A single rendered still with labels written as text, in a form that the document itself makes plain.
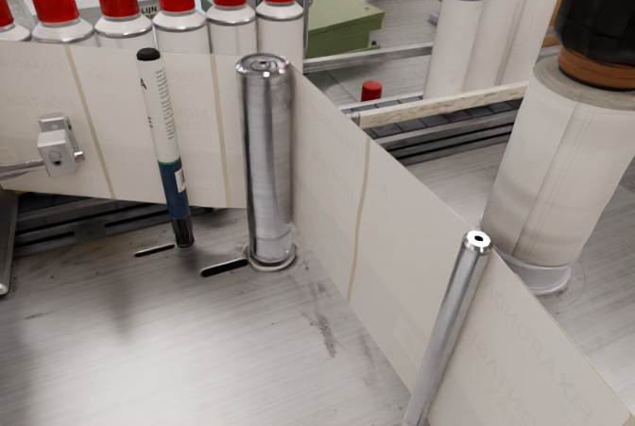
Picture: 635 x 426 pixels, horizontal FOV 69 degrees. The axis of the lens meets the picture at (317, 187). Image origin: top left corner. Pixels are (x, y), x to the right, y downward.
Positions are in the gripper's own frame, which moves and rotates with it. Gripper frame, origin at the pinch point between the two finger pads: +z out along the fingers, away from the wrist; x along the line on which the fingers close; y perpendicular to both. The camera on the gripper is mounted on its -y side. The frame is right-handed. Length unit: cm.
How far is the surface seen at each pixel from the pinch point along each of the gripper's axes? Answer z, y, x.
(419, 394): 1, -14, -102
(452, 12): -6, 23, -73
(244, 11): -9, -3, -67
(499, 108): 8, 33, -78
